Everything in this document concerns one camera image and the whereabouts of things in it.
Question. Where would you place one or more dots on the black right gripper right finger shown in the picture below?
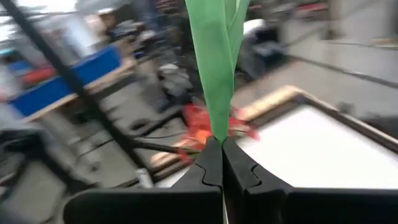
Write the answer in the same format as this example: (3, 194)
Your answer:
(248, 186)

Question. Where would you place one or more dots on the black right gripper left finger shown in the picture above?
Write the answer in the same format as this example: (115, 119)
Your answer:
(199, 186)

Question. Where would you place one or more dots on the red artificial flower bunch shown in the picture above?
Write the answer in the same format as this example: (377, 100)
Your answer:
(194, 119)

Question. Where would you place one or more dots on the orange tulip long leaf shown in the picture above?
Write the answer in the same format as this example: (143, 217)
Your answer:
(217, 62)

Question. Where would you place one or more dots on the blue workbench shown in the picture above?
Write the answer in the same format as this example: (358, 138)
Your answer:
(62, 87)

